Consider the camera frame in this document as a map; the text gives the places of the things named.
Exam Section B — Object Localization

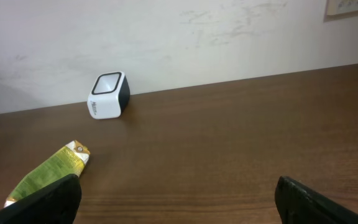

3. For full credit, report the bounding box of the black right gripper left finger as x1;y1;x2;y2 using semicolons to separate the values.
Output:
0;174;81;224

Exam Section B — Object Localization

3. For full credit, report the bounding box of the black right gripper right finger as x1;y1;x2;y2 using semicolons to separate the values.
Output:
275;176;358;224

